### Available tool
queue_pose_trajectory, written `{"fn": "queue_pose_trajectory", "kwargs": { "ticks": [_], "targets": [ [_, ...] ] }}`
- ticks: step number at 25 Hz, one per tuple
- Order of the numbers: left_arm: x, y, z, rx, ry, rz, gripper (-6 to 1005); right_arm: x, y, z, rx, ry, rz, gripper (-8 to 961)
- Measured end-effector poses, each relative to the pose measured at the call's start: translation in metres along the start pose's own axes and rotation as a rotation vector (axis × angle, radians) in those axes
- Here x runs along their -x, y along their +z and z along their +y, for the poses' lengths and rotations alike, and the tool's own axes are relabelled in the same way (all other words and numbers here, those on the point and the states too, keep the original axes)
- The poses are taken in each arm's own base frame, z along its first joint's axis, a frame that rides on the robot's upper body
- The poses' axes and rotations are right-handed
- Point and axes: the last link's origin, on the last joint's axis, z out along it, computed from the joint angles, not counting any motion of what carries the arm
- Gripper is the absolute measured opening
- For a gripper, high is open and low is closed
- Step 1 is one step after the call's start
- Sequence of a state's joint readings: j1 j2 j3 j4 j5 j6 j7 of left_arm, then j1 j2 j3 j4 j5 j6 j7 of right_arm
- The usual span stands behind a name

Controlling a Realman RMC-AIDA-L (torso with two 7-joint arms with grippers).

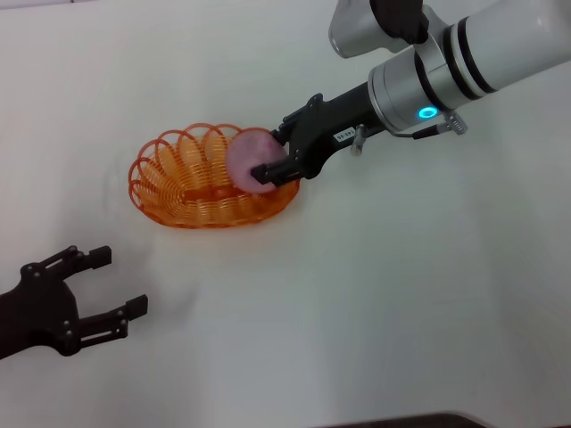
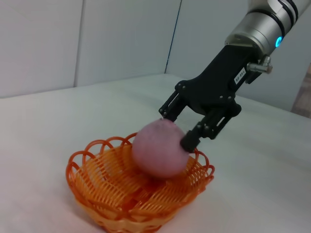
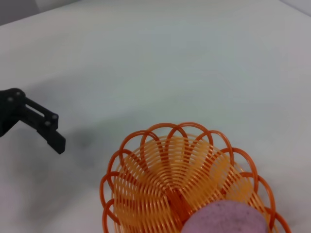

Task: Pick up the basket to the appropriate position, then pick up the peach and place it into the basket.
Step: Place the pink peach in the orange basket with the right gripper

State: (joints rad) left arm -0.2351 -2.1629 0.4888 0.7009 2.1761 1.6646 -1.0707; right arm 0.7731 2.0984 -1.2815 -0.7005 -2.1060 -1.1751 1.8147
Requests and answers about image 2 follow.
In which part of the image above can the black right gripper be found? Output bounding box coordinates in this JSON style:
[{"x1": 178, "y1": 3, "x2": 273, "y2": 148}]
[{"x1": 158, "y1": 44, "x2": 262, "y2": 153}]

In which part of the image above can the pink peach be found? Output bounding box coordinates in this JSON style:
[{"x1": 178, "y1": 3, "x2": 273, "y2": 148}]
[{"x1": 132, "y1": 119, "x2": 189, "y2": 180}]

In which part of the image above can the orange woven plastic basket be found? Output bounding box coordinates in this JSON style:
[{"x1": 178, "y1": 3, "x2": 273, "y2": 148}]
[{"x1": 65, "y1": 132, "x2": 215, "y2": 233}]

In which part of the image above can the brown background object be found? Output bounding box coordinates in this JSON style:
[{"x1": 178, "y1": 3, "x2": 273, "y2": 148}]
[{"x1": 291, "y1": 69, "x2": 311, "y2": 119}]

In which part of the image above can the black cable with silver plug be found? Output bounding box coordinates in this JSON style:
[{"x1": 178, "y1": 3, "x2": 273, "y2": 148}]
[{"x1": 246, "y1": 55, "x2": 273, "y2": 74}]

